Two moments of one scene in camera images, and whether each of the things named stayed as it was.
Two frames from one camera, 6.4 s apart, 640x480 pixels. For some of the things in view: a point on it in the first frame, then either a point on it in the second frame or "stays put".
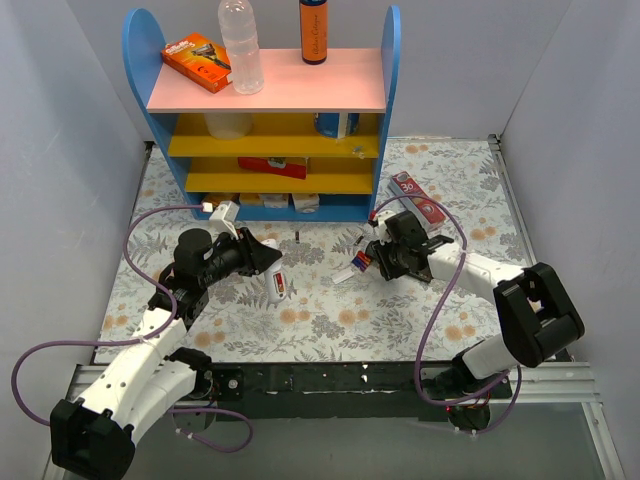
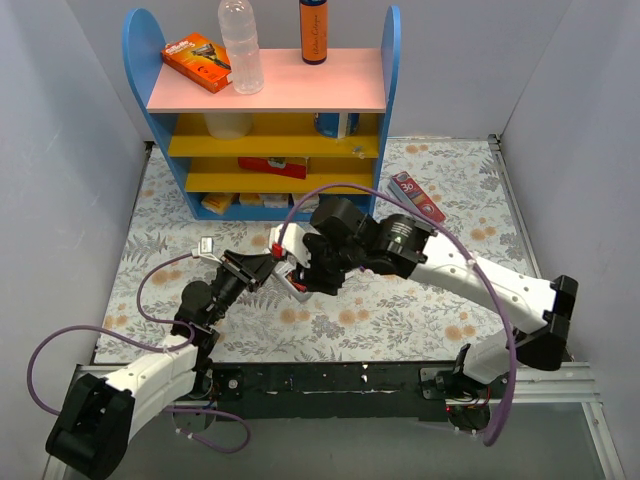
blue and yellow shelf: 307,148 stays put
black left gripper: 248,253 -> 240,273
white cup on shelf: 229,125 stays put
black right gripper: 382,260 -> 312,276
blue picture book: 337,124 stays put
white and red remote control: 275,280 -> 284,271
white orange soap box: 275,200 stays put
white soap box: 306,202 stays put
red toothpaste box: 429,213 stays put
